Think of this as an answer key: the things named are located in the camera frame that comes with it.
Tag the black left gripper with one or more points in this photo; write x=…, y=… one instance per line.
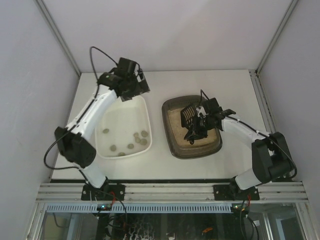
x=135, y=91

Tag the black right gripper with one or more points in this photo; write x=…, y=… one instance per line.
x=196, y=125

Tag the black slotted litter scoop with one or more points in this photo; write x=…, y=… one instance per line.
x=188, y=117

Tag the brown translucent litter box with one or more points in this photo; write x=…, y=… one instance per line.
x=186, y=152

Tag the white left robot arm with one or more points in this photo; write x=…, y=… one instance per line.
x=73, y=140

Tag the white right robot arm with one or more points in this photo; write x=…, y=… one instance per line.
x=270, y=155

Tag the white plastic waste tray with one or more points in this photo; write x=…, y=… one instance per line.
x=123, y=119

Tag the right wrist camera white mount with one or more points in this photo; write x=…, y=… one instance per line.
x=201, y=112

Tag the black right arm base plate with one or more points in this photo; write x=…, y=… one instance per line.
x=231, y=192

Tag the right side aluminium rail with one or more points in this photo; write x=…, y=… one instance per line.
x=263, y=102

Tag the aluminium front frame rail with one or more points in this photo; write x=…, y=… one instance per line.
x=274, y=192

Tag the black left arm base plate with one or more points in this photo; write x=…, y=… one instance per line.
x=105, y=193

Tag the left aluminium corner post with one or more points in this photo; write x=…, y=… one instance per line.
x=51, y=23

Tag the aluminium corner post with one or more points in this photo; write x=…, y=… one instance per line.
x=277, y=34
x=51, y=23

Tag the slotted grey cable duct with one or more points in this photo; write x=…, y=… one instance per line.
x=140, y=208

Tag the right aluminium corner post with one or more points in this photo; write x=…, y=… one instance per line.
x=277, y=34

